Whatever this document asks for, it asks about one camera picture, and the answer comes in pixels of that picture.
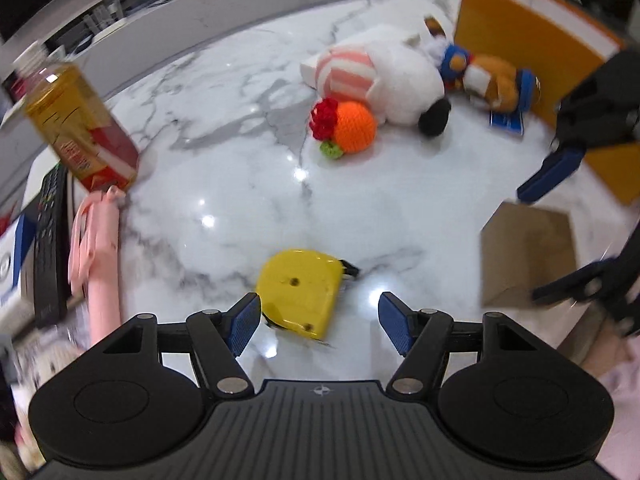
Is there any small brown cardboard box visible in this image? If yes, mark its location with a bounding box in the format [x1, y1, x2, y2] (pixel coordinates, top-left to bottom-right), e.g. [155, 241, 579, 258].
[479, 200, 579, 309]

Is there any brown bear plush blue outfit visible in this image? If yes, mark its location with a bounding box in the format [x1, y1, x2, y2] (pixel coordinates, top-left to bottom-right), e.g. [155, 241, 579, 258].
[424, 15, 541, 114]

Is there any black remote control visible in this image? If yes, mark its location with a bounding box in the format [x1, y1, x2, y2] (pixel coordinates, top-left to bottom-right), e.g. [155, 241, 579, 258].
[32, 162, 71, 329]

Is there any amber tea bottle red label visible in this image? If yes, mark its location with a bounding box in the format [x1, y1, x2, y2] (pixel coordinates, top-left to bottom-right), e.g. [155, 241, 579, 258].
[12, 42, 141, 194]

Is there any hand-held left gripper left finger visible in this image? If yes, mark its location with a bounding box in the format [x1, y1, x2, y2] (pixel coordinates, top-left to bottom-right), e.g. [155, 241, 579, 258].
[101, 292, 262, 398]

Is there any pink selfie stick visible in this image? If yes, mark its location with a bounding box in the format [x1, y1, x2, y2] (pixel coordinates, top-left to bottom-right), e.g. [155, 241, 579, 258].
[67, 185, 126, 349]

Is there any white and blue box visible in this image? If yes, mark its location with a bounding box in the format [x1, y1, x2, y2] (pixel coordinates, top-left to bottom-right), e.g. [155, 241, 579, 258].
[0, 212, 39, 334]

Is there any crochet orange with red flower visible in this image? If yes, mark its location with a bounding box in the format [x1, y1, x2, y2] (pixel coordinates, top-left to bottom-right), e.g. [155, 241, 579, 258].
[309, 97, 379, 160]

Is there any white plush dog striped hat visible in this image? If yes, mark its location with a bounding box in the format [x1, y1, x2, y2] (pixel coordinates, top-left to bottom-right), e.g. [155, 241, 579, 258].
[312, 24, 452, 139]

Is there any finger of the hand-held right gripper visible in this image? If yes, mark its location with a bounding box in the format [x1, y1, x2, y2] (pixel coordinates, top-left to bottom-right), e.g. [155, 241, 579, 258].
[516, 52, 640, 205]
[532, 232, 640, 336]

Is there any orange cardboard storage box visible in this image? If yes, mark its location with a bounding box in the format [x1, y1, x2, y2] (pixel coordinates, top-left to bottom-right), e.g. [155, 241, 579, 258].
[452, 0, 640, 206]

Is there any yellow tape measure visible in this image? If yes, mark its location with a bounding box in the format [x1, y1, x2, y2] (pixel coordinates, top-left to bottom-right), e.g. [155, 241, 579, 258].
[255, 247, 361, 341]

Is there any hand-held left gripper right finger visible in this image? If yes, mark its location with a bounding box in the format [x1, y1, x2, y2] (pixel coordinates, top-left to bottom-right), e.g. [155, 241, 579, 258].
[378, 291, 539, 396]

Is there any blue tag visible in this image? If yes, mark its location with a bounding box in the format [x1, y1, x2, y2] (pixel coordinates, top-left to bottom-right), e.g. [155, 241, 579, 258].
[488, 109, 525, 137]

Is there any white rectangular box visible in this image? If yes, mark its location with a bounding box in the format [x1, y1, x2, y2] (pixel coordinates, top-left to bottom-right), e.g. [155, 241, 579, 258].
[299, 54, 327, 89]

